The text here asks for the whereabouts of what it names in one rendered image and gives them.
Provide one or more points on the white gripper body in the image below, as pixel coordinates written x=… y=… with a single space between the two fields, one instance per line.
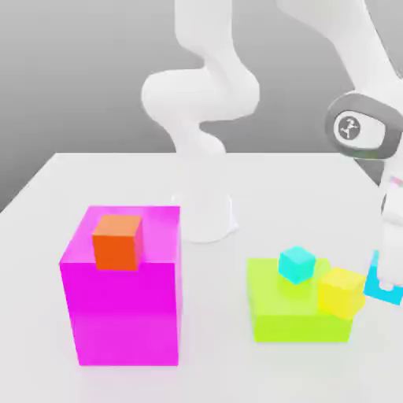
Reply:
x=392 y=255

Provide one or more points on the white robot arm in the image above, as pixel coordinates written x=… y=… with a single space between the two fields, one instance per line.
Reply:
x=201 y=94

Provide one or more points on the small yellow cube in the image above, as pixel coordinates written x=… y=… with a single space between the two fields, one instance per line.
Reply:
x=341 y=292

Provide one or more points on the small cyan cube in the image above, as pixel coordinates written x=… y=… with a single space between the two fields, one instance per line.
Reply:
x=296 y=264

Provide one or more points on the small orange cube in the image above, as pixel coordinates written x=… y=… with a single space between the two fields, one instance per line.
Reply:
x=115 y=252

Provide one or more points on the large lime green box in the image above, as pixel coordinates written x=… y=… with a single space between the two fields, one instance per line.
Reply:
x=292 y=324

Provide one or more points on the large magenta box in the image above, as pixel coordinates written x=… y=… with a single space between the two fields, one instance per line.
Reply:
x=126 y=315

